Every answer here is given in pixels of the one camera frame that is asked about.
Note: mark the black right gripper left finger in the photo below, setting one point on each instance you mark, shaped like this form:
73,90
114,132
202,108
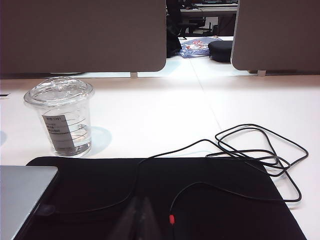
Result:
130,222

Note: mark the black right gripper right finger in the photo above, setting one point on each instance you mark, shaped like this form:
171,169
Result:
148,222

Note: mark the silver Dell laptop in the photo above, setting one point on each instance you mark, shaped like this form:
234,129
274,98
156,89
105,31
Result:
20,195

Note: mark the clear plastic cup with label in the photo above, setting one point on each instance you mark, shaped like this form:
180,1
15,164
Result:
62,112

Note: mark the black desk mat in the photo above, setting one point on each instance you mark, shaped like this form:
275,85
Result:
100,180

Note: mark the blue printed plastic bag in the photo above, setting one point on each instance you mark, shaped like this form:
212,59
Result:
192,50

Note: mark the round black cushion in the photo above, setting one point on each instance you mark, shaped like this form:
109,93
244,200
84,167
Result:
221,51

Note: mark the wide brown desk divider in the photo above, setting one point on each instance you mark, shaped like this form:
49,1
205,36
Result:
82,35

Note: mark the black hanging garment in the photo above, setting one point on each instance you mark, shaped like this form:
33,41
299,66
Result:
173,30

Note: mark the divider foot bracket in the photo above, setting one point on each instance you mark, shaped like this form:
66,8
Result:
134,74
261,73

